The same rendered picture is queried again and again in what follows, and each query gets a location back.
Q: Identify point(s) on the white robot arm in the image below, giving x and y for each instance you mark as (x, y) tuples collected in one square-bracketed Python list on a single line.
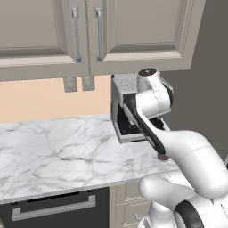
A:
[(190, 166)]

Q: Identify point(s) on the silver espresso coffee machine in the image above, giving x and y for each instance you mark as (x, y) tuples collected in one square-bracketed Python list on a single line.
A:
[(124, 98)]

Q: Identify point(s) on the beige base cupboard drawers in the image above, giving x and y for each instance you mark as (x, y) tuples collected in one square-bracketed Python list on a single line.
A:
[(127, 205)]

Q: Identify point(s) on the black dishwasher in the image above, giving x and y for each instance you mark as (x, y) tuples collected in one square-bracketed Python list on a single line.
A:
[(59, 215)]

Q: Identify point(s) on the grey wall socket plate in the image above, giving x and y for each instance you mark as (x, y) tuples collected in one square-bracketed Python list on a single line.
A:
[(88, 83), (70, 84)]

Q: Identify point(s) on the beige wall cupboard door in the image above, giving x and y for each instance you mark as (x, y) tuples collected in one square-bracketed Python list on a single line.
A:
[(35, 32), (142, 29)]

